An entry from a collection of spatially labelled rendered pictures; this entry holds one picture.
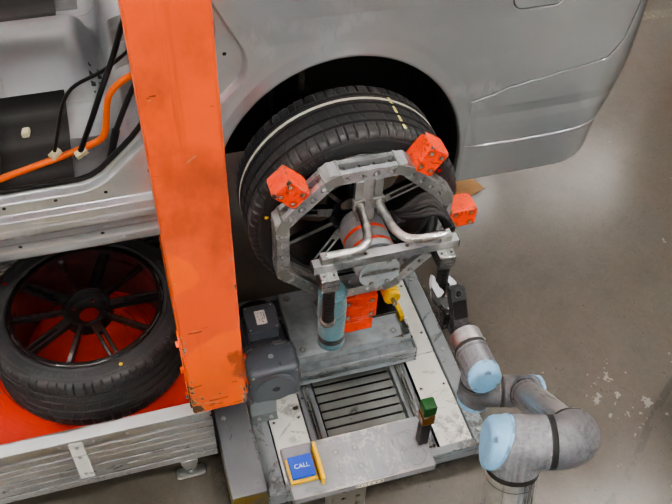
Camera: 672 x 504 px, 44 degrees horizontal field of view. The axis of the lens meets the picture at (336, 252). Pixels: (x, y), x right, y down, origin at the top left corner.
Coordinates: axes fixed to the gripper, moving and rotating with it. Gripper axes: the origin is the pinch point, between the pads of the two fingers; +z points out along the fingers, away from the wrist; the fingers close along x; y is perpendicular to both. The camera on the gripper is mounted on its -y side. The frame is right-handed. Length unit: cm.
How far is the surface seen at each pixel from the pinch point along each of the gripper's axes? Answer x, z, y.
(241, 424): -60, 8, 70
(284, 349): -43, 16, 42
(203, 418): -73, 0, 48
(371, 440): -27, -26, 38
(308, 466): -47, -31, 35
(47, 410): -120, 16, 48
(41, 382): -118, 16, 33
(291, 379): -43, 7, 47
